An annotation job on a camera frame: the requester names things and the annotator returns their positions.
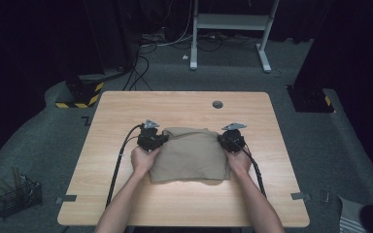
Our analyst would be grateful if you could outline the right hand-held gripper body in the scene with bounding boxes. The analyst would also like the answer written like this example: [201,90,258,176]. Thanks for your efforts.
[219,121,248,153]

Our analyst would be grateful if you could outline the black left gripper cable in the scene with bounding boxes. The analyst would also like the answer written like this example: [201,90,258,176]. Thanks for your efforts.
[104,123,144,209]

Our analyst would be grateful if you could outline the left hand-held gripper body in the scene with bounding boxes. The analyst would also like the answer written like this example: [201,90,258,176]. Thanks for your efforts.
[136,118,163,152]

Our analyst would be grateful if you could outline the bundle of floor cables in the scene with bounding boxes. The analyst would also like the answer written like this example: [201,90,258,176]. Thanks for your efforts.
[121,30,260,92]

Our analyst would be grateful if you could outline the black square stand base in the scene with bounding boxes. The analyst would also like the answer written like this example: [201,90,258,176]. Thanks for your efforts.
[286,84,335,114]

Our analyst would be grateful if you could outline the black wire basket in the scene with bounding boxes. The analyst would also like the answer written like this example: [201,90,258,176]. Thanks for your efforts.
[0,166,44,221]

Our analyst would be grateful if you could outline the white metal desk frame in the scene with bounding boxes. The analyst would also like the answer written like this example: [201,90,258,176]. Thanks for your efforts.
[188,0,281,74]

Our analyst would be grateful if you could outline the grey striped cloth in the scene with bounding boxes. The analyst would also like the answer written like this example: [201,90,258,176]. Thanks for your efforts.
[337,195,372,233]

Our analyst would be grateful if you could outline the khaki shorts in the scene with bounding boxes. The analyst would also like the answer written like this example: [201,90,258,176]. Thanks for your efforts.
[148,126,232,185]

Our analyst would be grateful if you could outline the person's right hand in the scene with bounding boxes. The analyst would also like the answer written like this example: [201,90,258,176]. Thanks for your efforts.
[223,148,254,177]

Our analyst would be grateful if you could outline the black stand base yellow stripes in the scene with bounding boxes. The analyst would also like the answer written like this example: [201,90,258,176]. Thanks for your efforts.
[54,71,106,110]

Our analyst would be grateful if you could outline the person's left hand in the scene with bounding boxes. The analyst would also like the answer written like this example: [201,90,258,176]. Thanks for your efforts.
[130,145,160,178]

